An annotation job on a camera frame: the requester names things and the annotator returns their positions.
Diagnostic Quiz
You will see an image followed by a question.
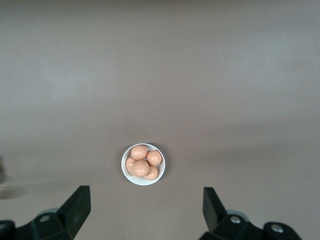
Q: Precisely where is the brown egg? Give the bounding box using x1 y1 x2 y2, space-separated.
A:
132 159 150 178
130 145 149 161
143 165 159 181
125 156 136 177
146 150 162 166

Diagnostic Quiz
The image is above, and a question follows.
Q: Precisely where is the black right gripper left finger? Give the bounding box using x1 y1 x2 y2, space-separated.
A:
14 185 91 240

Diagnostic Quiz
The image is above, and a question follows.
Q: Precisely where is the white round bowl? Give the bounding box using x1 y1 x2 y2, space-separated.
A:
121 142 166 186

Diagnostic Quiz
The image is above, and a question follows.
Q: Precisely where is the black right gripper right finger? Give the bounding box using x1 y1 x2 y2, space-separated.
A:
199 186 266 240

